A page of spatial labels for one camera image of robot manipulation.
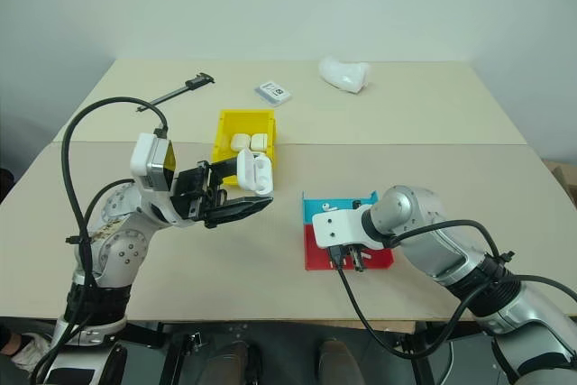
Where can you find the black caliper tool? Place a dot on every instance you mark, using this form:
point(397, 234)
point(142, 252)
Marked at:
point(178, 91)

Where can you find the white crumpled cloth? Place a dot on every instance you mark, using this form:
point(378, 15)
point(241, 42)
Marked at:
point(29, 351)

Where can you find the white plastic bag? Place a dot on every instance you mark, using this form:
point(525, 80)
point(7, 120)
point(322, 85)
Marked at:
point(345, 74)

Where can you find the white earbud case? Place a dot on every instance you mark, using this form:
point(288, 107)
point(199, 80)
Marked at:
point(239, 141)
point(259, 180)
point(259, 141)

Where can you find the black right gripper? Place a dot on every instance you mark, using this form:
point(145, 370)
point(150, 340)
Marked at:
point(355, 256)

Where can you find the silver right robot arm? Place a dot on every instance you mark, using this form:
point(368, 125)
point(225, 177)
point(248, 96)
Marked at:
point(451, 245)

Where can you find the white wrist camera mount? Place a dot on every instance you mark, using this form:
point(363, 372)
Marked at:
point(145, 157)
point(336, 227)

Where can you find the yellow plastic bin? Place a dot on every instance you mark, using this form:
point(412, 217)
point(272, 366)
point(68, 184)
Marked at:
point(227, 125)

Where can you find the red and blue tray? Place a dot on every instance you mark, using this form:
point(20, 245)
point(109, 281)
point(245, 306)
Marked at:
point(311, 250)

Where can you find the small printed card box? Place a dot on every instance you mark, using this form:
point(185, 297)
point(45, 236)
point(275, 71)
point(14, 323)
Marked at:
point(273, 92)

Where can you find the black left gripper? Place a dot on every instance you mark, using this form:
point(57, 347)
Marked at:
point(191, 191)

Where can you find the brown cardboard box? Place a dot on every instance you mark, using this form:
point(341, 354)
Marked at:
point(563, 180)

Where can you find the white earbud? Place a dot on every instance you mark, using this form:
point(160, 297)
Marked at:
point(259, 159)
point(329, 206)

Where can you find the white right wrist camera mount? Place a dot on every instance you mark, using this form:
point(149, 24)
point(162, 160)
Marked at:
point(336, 227)

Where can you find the closed white earbud case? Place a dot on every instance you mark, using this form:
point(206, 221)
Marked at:
point(259, 141)
point(239, 141)

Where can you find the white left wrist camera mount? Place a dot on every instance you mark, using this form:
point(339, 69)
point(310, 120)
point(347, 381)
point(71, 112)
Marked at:
point(145, 157)

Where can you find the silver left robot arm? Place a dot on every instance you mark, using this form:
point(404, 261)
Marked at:
point(121, 245)

